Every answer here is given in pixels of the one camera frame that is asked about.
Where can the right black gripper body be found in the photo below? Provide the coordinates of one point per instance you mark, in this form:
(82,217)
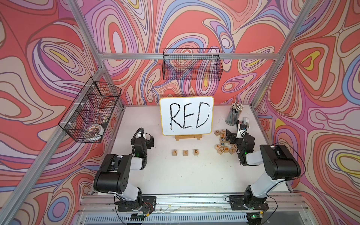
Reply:
(237,141)

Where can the black wire basket back wall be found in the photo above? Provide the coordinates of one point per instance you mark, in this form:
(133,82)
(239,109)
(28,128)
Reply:
(192,64)

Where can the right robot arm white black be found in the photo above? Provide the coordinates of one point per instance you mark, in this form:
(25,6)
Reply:
(279,165)

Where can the whiteboard with word RED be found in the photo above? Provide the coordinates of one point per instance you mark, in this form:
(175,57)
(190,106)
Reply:
(181,116)

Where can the black wire basket wall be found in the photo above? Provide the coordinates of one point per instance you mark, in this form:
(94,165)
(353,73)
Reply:
(94,104)
(192,64)

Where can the pile of wooden letter blocks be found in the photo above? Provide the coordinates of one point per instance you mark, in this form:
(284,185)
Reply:
(227,142)

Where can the tape roll in basket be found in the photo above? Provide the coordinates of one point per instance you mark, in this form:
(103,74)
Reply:
(94,132)

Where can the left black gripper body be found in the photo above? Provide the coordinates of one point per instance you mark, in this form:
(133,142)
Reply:
(147,145)

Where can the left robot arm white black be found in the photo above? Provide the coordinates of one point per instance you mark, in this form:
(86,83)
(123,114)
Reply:
(113,176)

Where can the black wire basket left wall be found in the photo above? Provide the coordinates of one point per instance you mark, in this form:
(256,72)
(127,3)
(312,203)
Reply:
(94,104)

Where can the mesh cup with pencils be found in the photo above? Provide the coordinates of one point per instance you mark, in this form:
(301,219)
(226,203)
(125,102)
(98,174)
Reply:
(234,112)

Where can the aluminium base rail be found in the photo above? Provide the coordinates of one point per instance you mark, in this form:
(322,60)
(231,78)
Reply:
(202,209)

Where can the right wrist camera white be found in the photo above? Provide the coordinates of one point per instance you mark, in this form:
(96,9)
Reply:
(242,129)

